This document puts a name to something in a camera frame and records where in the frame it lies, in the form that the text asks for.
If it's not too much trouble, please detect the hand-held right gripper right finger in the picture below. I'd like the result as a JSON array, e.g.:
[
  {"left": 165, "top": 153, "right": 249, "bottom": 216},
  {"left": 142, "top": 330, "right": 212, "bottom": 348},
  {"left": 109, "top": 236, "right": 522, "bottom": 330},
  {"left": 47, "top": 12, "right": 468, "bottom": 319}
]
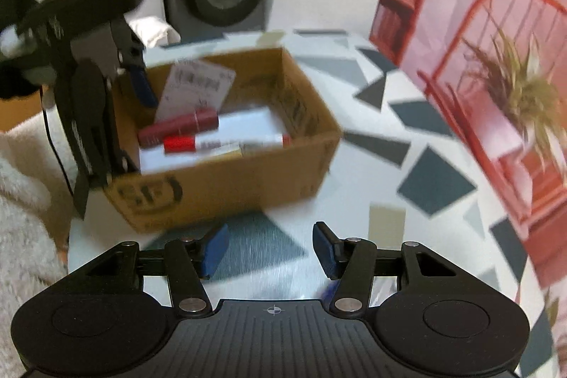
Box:
[{"left": 312, "top": 221, "right": 464, "bottom": 320}]

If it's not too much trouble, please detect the white shipping label paper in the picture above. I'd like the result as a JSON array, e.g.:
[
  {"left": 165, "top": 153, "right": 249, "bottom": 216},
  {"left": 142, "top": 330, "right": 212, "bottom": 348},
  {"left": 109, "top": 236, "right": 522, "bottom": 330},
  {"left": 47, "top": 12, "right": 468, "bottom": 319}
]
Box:
[{"left": 155, "top": 59, "right": 236, "bottom": 125}]

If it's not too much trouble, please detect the white crumpled towel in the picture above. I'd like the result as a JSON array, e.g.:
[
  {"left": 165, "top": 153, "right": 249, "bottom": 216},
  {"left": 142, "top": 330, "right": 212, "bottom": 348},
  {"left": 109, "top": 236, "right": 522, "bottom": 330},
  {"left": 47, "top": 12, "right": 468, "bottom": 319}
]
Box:
[{"left": 128, "top": 17, "right": 183, "bottom": 49}]

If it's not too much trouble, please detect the brown cardboard box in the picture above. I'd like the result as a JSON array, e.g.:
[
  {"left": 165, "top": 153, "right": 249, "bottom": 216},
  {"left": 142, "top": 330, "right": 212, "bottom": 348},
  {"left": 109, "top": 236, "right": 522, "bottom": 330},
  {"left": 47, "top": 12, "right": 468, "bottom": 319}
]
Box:
[{"left": 103, "top": 47, "right": 344, "bottom": 235}]

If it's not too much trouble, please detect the white fluffy cloth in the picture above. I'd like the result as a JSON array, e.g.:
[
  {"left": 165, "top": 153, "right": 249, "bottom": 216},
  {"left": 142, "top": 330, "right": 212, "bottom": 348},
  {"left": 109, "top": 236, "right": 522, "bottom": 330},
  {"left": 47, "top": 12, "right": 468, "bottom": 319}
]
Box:
[{"left": 0, "top": 117, "right": 76, "bottom": 378}]

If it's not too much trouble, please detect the pink room wall backdrop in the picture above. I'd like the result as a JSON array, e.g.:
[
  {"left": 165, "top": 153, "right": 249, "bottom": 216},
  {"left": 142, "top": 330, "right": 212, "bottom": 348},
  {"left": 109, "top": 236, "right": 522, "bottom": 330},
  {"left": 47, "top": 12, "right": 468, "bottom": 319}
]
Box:
[{"left": 369, "top": 0, "right": 567, "bottom": 288}]

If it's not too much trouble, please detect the dark red lipstick tube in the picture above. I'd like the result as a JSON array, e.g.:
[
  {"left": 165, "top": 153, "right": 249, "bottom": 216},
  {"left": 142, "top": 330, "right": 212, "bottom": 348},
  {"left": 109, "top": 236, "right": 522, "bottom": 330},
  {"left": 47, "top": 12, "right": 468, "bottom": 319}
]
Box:
[{"left": 137, "top": 108, "right": 220, "bottom": 148}]

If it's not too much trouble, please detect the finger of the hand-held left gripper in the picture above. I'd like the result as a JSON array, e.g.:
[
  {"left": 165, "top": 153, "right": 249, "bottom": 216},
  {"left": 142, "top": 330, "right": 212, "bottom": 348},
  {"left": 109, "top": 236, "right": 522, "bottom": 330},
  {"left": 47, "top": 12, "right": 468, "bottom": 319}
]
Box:
[
  {"left": 111, "top": 16, "right": 159, "bottom": 109},
  {"left": 72, "top": 165, "right": 111, "bottom": 220}
]

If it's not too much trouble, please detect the white marker with red cap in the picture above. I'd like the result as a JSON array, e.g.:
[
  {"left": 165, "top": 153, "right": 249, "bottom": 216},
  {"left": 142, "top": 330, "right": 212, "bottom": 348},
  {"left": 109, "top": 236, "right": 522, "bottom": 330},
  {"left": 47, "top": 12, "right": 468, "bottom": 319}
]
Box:
[{"left": 163, "top": 133, "right": 292, "bottom": 156}]

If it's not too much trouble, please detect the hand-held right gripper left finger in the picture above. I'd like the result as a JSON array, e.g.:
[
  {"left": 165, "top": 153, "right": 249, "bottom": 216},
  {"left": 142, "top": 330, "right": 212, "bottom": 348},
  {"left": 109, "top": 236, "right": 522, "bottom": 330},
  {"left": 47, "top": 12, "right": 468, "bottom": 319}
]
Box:
[{"left": 77, "top": 224, "right": 230, "bottom": 320}]

